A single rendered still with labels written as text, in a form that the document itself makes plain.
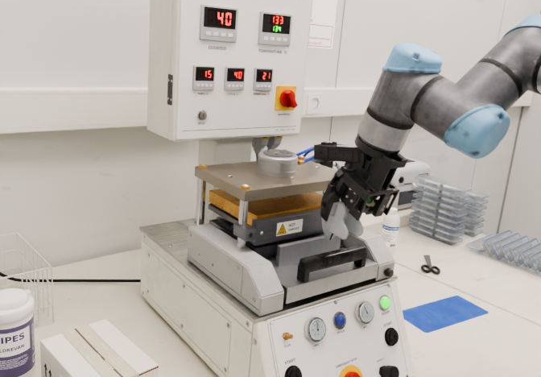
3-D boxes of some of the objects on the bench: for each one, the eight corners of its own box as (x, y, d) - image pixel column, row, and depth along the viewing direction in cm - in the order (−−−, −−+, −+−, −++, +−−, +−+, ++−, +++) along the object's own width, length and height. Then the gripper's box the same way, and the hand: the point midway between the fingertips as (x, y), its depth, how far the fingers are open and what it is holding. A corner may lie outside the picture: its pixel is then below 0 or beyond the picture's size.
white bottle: (378, 248, 166) (385, 205, 162) (394, 251, 165) (402, 207, 161) (377, 254, 161) (384, 209, 158) (394, 257, 160) (401, 212, 157)
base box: (139, 298, 123) (141, 229, 119) (268, 267, 146) (273, 209, 141) (276, 445, 82) (286, 348, 78) (426, 371, 104) (440, 292, 100)
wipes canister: (-23, 368, 95) (-29, 292, 91) (27, 352, 100) (24, 280, 96) (-11, 394, 88) (-15, 313, 85) (43, 375, 94) (41, 300, 90)
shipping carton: (39, 384, 92) (38, 338, 89) (109, 358, 100) (110, 316, 98) (83, 449, 78) (82, 397, 76) (159, 414, 87) (161, 366, 85)
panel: (287, 437, 83) (266, 320, 85) (409, 378, 101) (390, 281, 103) (295, 441, 82) (273, 320, 84) (417, 379, 99) (397, 281, 101)
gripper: (380, 161, 76) (332, 268, 87) (419, 157, 82) (369, 258, 92) (344, 130, 82) (302, 235, 93) (383, 129, 87) (339, 227, 98)
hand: (328, 230), depth 94 cm, fingers closed
